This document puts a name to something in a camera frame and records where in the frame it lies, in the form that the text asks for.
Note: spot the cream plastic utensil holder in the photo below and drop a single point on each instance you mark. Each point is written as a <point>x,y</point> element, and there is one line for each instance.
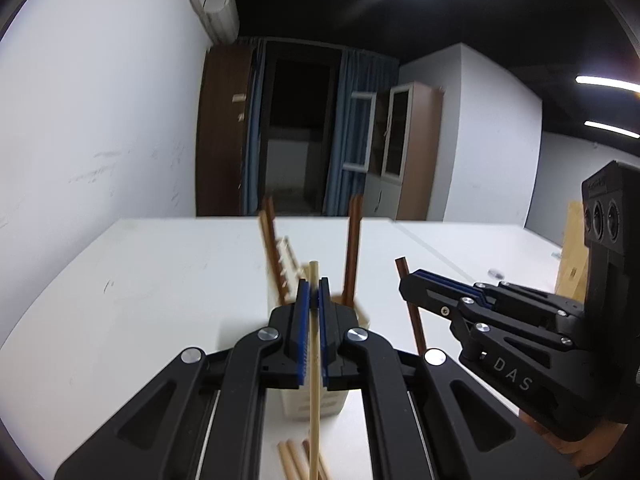
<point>295,402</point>

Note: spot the wide blue curtain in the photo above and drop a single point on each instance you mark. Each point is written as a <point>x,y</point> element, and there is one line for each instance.
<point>345,125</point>

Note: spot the ceiling light strip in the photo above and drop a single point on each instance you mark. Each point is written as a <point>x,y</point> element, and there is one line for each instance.
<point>612,129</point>
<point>607,83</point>

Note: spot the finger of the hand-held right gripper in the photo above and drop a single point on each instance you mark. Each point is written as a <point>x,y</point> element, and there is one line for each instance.
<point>425,295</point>
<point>450,280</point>

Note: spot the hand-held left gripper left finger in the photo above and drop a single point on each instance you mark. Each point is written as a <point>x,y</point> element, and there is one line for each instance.
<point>302,340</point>

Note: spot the person's right hand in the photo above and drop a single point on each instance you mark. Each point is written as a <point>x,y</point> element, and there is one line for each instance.
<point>595,447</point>

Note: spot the brown paper bag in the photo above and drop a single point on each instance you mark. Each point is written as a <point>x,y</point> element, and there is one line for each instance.
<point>575,250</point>

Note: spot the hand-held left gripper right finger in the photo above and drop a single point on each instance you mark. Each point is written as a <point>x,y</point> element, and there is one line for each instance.
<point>324,340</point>

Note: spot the dark brown wooden chopstick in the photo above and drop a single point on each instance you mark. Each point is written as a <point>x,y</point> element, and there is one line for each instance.
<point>358,220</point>
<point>419,332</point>
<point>348,270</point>

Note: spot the wooden glass-door cabinet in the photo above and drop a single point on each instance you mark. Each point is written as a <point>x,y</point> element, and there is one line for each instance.
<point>420,160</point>

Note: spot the white air conditioner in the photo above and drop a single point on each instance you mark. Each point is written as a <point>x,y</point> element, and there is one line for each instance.
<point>215,5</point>

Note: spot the white framed glass door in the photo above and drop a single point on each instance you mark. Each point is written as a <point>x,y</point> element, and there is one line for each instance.
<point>359,132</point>

